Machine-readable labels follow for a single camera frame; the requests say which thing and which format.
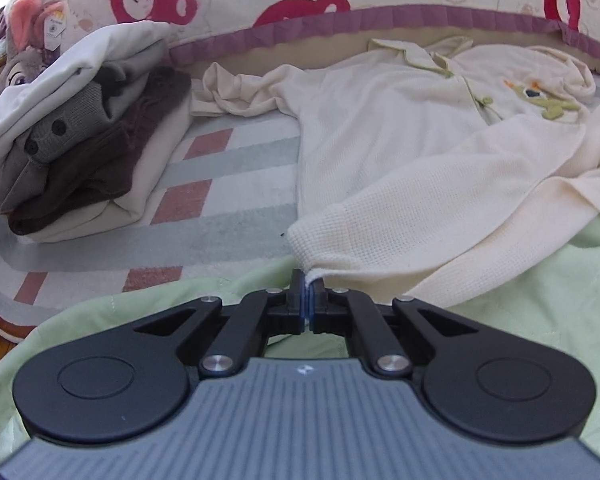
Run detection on grey rabbit plush toy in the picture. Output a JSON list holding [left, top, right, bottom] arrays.
[[0, 0, 73, 91]]

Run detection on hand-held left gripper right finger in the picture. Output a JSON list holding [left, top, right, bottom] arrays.
[[307, 277, 481, 378]]

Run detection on white folded garment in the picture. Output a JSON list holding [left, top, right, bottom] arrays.
[[0, 22, 173, 171]]

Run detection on cream smooth garment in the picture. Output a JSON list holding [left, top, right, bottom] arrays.
[[190, 61, 301, 117]]

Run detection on dark brown folded garment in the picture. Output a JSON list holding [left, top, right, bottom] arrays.
[[7, 67, 193, 236]]

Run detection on grey knit buttoned cardigan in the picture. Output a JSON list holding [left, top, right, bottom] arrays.
[[0, 62, 151, 211]]

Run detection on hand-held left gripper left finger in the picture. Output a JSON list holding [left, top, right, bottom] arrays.
[[132, 269, 308, 378]]

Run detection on striped checked rug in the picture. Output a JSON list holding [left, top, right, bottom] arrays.
[[0, 110, 306, 343]]

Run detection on cream waffle pajama top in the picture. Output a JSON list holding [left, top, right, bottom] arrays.
[[272, 35, 600, 311]]

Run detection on light green blanket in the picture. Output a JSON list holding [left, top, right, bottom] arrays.
[[0, 215, 600, 466]]

